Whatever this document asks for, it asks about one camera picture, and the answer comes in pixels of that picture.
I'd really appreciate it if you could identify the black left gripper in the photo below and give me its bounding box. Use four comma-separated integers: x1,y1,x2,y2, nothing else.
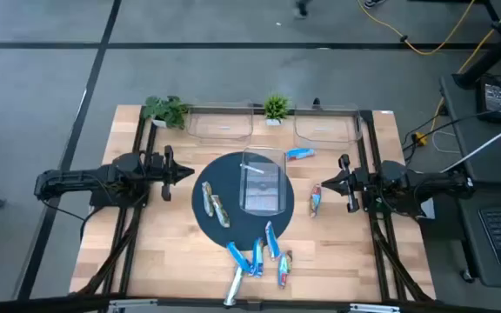
149,145,196,202

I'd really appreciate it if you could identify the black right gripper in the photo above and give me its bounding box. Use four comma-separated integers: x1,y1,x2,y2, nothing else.
321,154,370,214

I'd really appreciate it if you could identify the blue red granola bar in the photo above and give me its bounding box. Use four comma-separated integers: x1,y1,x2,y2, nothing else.
285,147,317,162
277,250,294,290
309,183,323,218

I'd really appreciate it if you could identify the white-backed granola bar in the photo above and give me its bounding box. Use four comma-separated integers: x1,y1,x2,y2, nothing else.
223,265,245,308

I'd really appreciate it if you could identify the leafy potted plant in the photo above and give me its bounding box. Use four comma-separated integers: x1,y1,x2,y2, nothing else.
140,95,190,130

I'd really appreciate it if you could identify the dark round mat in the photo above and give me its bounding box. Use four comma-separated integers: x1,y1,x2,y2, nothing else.
191,150,296,252

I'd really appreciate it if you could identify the tall clear plastic bin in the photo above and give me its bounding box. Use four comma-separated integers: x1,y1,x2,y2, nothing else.
238,146,288,217

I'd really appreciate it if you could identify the spiky potted plant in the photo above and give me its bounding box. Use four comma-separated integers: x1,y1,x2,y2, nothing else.
263,93,291,127

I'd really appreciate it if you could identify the white rod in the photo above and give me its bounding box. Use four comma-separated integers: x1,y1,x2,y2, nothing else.
440,116,501,174

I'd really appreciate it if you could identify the dark grey cart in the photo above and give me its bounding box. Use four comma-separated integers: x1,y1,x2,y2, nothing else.
439,73,501,290

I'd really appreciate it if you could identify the black power adapter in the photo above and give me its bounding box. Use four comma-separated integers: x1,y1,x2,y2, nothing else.
475,74,501,124

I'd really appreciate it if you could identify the black beam with silver brackets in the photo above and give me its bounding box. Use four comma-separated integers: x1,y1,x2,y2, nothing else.
0,294,501,313

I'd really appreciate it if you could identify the black stand leg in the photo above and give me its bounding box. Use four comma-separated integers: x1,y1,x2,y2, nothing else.
452,0,501,90

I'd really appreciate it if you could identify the black aluminium table frame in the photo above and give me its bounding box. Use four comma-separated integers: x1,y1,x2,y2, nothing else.
70,103,437,305

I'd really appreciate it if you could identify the yellow extension cable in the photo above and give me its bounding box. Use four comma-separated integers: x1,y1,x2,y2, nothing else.
357,0,501,147

